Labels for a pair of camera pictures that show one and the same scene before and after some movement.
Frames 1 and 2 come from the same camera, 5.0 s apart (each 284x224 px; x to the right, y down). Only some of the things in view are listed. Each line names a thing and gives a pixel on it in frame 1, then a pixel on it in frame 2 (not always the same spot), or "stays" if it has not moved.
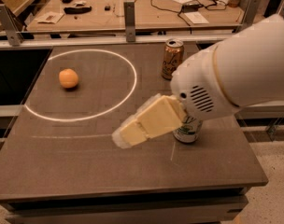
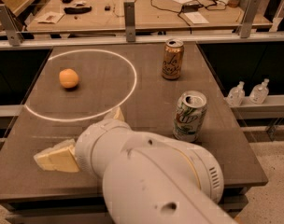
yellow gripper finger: [146, 105] to [116, 114]
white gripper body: [198, 84] to [92, 144]
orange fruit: [68, 78] stays
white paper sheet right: [196, 18] stays
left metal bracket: [10, 24] stays
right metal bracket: [249, 13] stays
